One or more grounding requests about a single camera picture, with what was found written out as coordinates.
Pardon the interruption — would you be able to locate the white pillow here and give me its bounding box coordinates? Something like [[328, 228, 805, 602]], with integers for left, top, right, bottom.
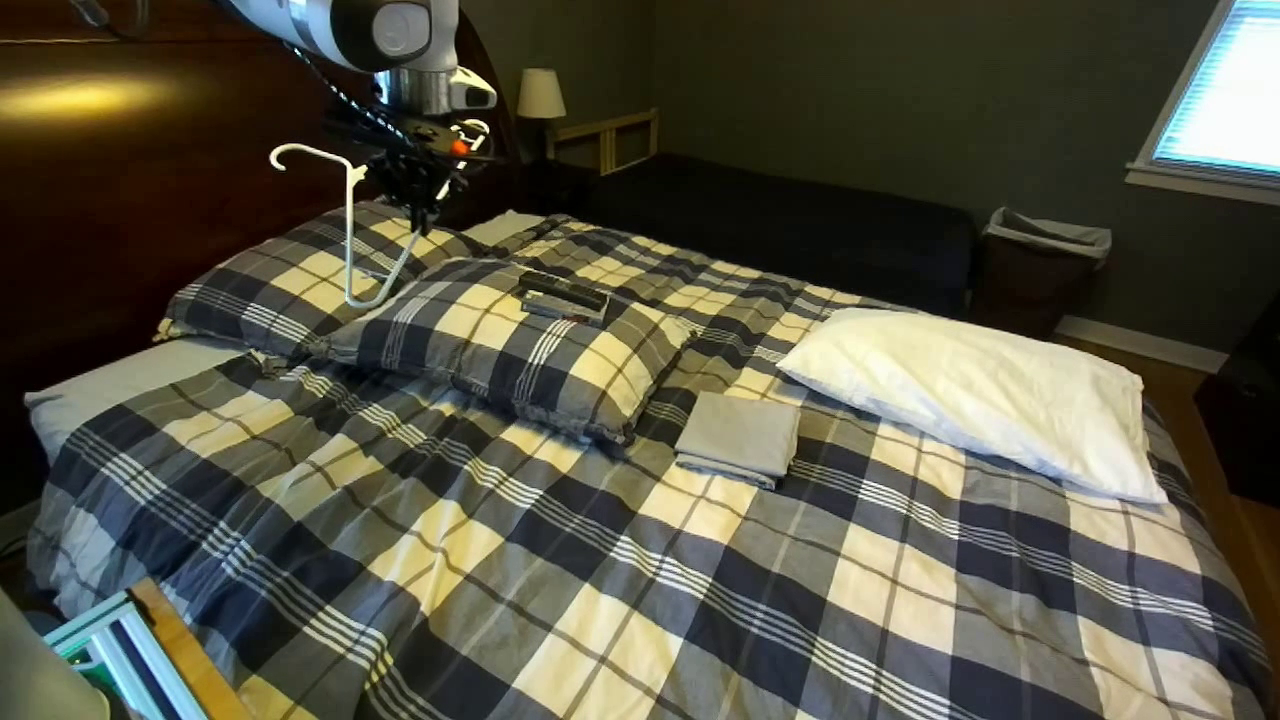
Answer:
[[779, 309, 1166, 504]]

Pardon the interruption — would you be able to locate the wooden cart board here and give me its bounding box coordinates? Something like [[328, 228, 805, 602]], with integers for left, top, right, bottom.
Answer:
[[131, 579, 252, 720]]

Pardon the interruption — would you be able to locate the window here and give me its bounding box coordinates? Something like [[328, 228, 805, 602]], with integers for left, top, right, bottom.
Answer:
[[1125, 0, 1280, 203]]

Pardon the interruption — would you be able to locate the dark wooden headboard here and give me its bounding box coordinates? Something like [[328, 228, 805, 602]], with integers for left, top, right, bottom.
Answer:
[[0, 0, 374, 511]]

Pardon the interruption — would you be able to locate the grey bed sheet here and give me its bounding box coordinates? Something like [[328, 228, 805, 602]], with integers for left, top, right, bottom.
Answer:
[[23, 339, 236, 460]]

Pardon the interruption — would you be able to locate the table lamp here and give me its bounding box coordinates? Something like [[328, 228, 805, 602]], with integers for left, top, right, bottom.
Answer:
[[517, 66, 569, 158]]

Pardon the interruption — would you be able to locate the plaid checkered duvet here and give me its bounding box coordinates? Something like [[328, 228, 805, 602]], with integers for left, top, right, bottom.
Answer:
[[29, 217, 1277, 720]]

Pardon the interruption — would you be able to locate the dark couch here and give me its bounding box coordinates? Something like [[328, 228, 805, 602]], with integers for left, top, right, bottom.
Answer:
[[581, 151, 977, 314]]

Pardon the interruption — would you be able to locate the checkered pillow near headboard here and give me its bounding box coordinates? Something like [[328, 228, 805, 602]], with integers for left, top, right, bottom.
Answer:
[[154, 200, 468, 360]]

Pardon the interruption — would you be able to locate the white wire hanger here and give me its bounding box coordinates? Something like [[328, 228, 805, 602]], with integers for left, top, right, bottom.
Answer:
[[267, 138, 412, 312]]

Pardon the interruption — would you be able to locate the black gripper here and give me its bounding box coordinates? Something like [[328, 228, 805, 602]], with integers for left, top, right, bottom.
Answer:
[[360, 117, 493, 228]]

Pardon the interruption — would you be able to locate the folded grey cloth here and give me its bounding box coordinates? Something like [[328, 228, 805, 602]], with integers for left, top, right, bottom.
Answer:
[[675, 392, 800, 487]]

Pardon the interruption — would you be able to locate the dark laundry hamper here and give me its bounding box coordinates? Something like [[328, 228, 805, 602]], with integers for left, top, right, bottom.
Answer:
[[972, 203, 1112, 335]]

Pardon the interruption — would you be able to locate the checkered pillow with remote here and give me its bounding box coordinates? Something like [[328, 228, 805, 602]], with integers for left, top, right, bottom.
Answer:
[[310, 257, 697, 442]]

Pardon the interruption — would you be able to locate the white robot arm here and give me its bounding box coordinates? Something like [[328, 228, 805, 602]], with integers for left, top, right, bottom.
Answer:
[[221, 0, 496, 228]]

